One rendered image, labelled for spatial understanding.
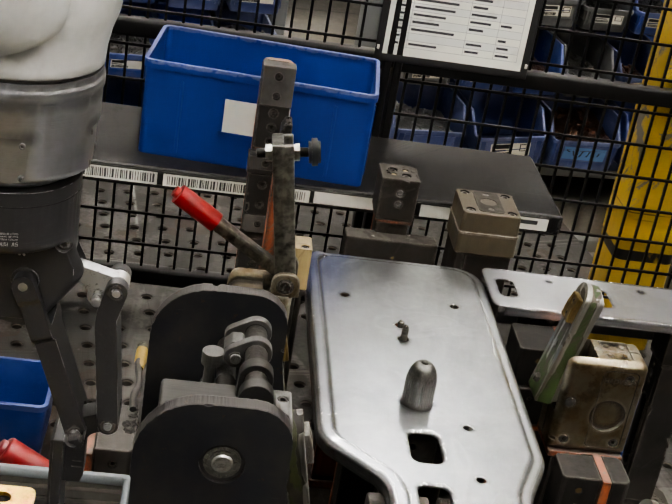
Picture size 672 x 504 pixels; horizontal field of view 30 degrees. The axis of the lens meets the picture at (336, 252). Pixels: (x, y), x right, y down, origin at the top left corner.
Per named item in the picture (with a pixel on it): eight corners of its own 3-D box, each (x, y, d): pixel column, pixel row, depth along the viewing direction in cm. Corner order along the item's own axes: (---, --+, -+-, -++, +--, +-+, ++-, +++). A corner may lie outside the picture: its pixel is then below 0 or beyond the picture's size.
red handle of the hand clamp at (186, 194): (298, 281, 132) (180, 191, 126) (284, 295, 132) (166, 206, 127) (297, 263, 135) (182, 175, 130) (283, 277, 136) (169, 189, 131)
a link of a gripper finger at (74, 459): (70, 394, 73) (122, 399, 73) (65, 465, 75) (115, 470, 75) (66, 408, 71) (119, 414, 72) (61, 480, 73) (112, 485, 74)
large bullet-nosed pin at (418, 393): (430, 425, 126) (443, 370, 123) (400, 422, 126) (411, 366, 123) (427, 408, 129) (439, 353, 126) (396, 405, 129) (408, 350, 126)
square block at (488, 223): (467, 452, 174) (524, 218, 158) (411, 446, 173) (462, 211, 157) (459, 419, 181) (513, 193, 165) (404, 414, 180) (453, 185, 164)
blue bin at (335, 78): (362, 188, 166) (379, 96, 161) (134, 152, 165) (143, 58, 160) (365, 144, 181) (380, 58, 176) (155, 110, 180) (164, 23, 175)
